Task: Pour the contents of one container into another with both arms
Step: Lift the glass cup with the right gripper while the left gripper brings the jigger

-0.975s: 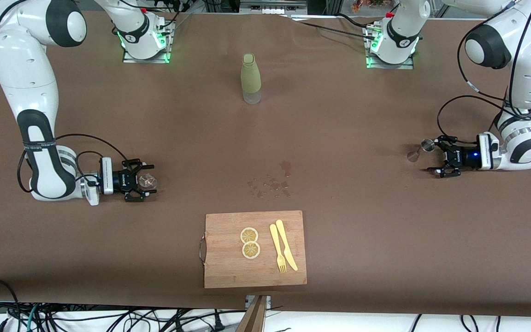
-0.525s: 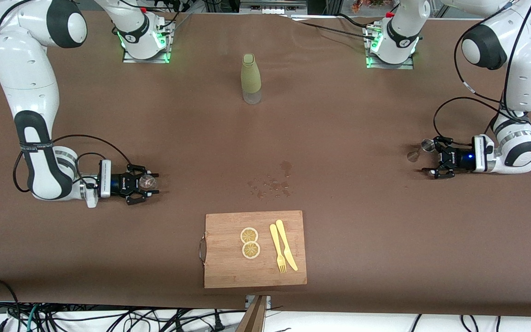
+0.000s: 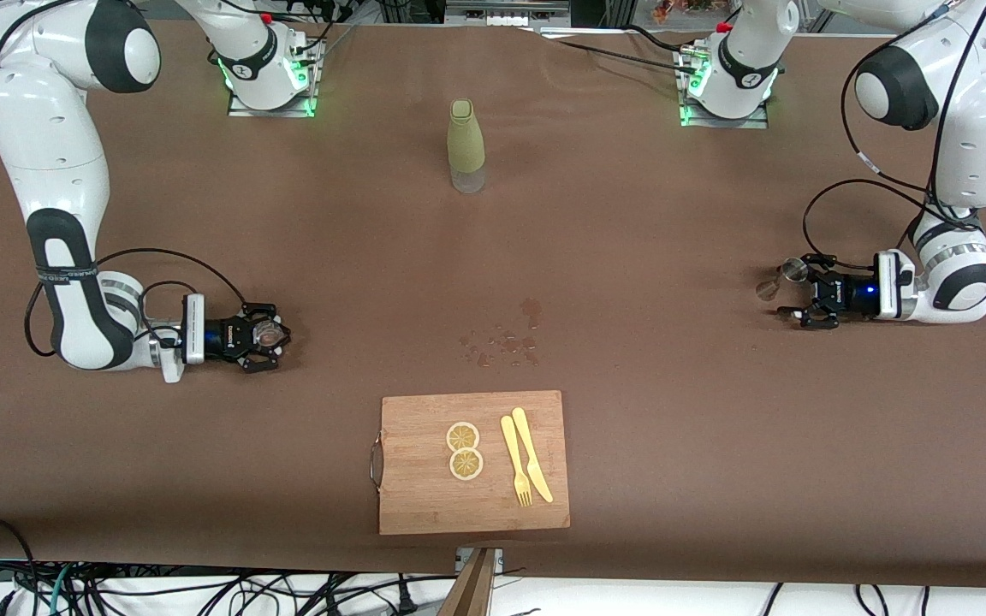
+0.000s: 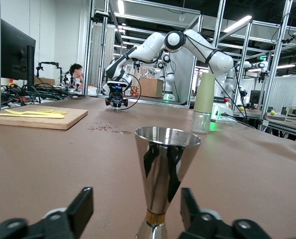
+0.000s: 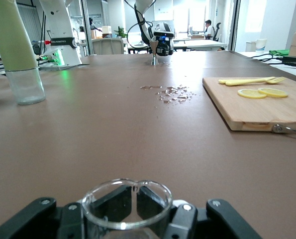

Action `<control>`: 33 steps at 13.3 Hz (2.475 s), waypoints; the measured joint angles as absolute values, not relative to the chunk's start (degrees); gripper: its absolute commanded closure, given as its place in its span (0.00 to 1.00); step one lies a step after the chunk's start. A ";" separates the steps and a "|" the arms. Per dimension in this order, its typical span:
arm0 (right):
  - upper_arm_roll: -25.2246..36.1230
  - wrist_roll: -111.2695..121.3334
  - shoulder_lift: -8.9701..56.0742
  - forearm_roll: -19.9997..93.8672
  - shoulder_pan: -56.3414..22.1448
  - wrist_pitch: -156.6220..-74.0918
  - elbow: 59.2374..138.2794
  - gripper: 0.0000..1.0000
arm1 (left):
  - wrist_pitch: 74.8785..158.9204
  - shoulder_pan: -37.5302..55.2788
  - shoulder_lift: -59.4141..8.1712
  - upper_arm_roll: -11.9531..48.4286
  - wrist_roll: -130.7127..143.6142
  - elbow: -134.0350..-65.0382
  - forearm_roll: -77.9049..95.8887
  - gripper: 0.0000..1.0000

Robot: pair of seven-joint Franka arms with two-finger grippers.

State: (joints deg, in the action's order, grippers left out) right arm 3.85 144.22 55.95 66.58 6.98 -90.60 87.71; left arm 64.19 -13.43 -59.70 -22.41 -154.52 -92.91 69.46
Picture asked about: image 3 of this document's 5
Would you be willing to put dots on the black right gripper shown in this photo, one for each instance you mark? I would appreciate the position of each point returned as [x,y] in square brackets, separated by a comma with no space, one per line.
[222,336]

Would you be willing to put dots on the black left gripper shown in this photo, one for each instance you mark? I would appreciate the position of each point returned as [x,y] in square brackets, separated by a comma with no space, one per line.
[841,295]

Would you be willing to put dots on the clear glass shaker cup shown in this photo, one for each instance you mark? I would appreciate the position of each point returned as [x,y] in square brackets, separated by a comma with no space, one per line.
[269,334]

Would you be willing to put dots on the steel jigger measuring cup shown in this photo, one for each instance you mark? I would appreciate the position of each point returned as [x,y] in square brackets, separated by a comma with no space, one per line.
[788,274]

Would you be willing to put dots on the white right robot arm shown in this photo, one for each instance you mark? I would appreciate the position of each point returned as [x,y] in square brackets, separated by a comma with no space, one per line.
[56,145]

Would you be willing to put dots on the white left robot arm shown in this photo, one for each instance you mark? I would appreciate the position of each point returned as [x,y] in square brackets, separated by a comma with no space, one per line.
[985,145]

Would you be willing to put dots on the brown table cover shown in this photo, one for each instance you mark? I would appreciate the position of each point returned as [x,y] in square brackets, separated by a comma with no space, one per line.
[373,257]

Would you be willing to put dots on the lemon slice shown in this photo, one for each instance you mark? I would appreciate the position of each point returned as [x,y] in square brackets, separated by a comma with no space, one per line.
[463,437]
[466,464]

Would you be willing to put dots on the spilled liquid puddle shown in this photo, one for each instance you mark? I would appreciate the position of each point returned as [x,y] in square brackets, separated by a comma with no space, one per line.
[506,344]

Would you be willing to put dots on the wooden cutting board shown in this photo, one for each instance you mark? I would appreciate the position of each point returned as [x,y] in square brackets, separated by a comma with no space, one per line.
[476,505]

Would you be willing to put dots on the yellow plastic fork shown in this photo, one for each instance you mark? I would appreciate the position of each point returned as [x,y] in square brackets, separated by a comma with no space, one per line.
[512,453]

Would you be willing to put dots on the green sleeved glass bottle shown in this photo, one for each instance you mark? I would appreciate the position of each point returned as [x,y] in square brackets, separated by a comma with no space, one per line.
[466,141]

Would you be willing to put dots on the yellow plastic knife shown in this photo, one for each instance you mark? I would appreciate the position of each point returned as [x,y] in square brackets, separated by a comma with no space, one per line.
[530,453]

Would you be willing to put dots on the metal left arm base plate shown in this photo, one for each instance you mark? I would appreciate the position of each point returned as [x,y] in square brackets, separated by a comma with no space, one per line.
[690,115]

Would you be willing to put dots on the wooden post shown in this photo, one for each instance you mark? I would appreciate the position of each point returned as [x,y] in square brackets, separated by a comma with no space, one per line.
[472,590]

